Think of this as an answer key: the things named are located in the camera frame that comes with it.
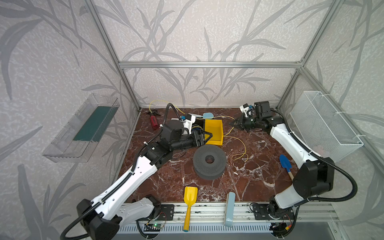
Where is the yellow cable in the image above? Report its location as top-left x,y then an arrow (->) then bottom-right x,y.
148,99 -> 249,163

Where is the grey perforated cable spool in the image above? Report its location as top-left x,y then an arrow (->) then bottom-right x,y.
193,145 -> 228,180

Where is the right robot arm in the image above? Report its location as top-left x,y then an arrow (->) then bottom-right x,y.
230,101 -> 358,219

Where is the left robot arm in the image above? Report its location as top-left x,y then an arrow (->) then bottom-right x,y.
60,115 -> 213,240

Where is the black storage bin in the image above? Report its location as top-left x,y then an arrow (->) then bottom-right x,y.
191,124 -> 205,134

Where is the yellow storage bin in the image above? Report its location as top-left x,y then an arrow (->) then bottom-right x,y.
204,120 -> 224,146

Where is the red black hand tool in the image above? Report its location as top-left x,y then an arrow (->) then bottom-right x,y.
147,110 -> 161,131

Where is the yellow plastic scoop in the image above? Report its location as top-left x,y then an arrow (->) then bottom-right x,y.
183,186 -> 198,232

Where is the pink object in basket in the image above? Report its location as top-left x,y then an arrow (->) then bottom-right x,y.
312,145 -> 330,158

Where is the light blue grey bar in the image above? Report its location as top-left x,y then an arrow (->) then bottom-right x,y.
224,192 -> 236,228

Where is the green circuit board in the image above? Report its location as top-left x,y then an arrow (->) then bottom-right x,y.
144,223 -> 165,232

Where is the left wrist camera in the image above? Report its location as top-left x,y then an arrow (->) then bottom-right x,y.
181,114 -> 196,135

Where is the blue shovel wooden handle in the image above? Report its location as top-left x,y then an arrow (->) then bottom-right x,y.
279,155 -> 294,181

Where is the white wire mesh basket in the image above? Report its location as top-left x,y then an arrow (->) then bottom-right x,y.
290,91 -> 364,162

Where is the aluminium frame rail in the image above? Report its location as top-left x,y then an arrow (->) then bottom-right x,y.
119,61 -> 301,69

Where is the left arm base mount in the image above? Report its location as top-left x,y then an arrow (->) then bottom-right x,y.
139,204 -> 175,221

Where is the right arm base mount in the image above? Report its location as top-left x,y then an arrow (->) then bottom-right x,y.
249,203 -> 295,221

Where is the clear plastic wall tray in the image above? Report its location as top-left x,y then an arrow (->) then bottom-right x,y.
43,94 -> 120,163

